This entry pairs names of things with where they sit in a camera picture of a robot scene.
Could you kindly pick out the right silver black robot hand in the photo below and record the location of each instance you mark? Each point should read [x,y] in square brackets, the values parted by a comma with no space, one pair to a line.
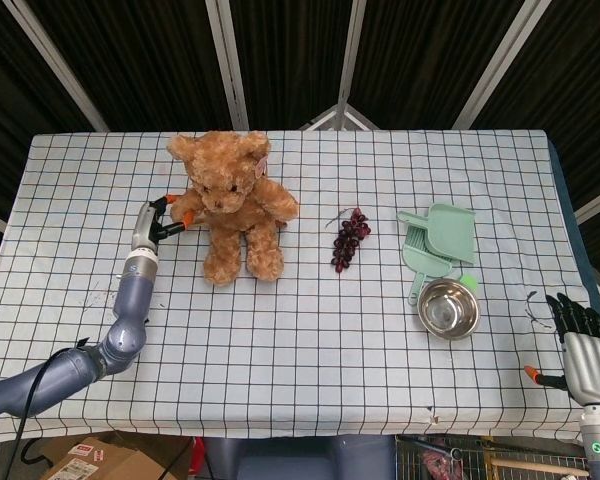
[590,360]

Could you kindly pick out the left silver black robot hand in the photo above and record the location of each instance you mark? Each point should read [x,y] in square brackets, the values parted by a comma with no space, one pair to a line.
[145,227]

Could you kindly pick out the brown plush teddy bear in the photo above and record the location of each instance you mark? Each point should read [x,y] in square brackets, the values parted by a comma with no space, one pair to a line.
[230,200]

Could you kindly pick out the left blue grey robot arm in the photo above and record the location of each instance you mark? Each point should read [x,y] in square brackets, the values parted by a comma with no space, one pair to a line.
[130,300]

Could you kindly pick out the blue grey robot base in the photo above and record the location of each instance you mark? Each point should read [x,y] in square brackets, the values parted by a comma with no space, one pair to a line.
[280,460]

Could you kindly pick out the mint green hand brush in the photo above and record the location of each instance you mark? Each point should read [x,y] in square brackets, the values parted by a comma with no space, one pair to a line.
[422,260]

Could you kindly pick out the wooden stick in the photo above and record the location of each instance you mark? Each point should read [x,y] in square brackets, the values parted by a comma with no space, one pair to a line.
[540,467]

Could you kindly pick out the bright green small object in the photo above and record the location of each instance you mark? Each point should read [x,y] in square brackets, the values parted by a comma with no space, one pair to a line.
[469,282]

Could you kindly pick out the stainless steel bowl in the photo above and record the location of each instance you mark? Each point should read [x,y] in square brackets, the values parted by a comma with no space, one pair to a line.
[447,310]

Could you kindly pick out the mint green plastic dustpan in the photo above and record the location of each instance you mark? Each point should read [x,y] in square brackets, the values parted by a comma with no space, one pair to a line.
[450,235]

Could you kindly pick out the white black grid tablecloth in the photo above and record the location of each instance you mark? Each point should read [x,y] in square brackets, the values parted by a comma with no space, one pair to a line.
[300,350]

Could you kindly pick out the dark red grape bunch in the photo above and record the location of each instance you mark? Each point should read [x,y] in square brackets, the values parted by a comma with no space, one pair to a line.
[347,242]

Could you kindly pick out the brown cardboard shipping box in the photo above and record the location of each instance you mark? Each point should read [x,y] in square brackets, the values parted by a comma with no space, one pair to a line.
[105,460]

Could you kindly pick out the white metal frame post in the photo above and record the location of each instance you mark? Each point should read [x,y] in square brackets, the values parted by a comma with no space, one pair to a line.
[500,60]
[350,50]
[60,65]
[225,60]

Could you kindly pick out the white triangular frame foot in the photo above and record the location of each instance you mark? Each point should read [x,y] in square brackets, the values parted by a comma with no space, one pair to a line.
[340,120]

